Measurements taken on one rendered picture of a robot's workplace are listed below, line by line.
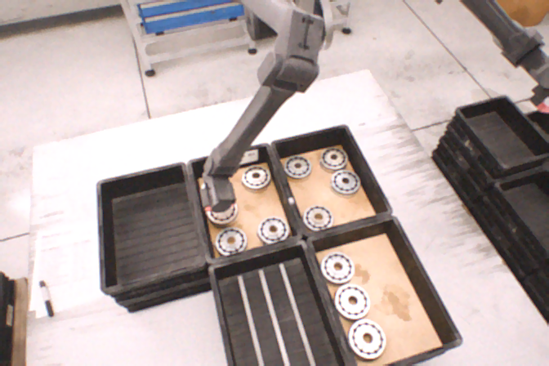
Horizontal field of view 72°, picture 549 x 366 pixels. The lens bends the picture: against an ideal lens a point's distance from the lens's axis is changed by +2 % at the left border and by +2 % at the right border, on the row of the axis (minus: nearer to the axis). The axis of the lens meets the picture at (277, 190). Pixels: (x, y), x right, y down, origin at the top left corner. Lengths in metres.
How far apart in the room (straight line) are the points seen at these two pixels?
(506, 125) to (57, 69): 3.14
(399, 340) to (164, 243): 0.78
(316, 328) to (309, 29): 0.80
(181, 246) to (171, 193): 0.22
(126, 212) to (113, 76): 2.01
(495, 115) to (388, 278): 1.34
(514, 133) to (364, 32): 1.71
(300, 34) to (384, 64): 2.49
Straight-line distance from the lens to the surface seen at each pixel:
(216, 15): 3.03
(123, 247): 1.34
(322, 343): 1.16
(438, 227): 1.54
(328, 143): 1.46
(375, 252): 1.27
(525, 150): 2.24
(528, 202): 2.20
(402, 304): 1.23
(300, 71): 0.77
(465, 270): 1.50
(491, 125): 2.28
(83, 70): 3.44
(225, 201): 1.03
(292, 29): 0.76
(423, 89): 3.11
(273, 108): 0.83
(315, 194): 1.34
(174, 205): 1.37
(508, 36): 1.13
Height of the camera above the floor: 1.96
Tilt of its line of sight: 57 degrees down
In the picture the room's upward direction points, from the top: 1 degrees counter-clockwise
